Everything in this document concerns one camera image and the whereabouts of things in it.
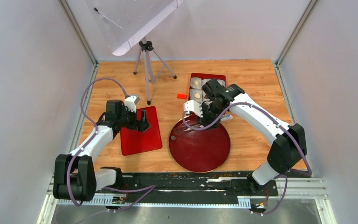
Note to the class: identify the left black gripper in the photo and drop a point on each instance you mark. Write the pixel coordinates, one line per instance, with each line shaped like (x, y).
(141, 125)

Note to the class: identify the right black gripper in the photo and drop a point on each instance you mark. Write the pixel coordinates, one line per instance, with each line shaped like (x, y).
(204, 121)

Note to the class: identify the metal tongs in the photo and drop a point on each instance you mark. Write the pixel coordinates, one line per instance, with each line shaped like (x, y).
(185, 120)

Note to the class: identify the red box lid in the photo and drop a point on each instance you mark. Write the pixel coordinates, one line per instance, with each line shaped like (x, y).
(135, 142)

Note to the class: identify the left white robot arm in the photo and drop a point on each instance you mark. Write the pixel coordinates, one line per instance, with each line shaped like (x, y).
(75, 178)

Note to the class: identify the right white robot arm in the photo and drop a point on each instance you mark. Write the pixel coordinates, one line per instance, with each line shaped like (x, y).
(287, 142)

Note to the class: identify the red chocolate box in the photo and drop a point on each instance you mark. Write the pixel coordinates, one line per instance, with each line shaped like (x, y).
(202, 78)

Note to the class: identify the small orange block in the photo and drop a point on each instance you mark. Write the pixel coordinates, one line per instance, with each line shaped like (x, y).
(181, 96)

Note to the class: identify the dark red round tray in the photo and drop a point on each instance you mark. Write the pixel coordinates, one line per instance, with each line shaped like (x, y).
(199, 151)

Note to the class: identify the grey tripod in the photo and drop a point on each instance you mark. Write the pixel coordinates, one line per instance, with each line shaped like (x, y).
(145, 47)

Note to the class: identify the white reflector board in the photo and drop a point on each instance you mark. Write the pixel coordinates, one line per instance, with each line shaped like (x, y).
(124, 23)

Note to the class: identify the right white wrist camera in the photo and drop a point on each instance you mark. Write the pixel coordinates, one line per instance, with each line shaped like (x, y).
(192, 106)

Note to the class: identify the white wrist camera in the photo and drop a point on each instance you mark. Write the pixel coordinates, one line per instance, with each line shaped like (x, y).
(130, 102)
(192, 106)

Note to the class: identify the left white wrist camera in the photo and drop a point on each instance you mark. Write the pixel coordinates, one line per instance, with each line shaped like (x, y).
(130, 102)

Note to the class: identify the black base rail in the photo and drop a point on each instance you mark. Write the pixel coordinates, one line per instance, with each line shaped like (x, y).
(188, 187)

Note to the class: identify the white slotted cable duct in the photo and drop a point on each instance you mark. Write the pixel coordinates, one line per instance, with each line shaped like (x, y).
(241, 203)

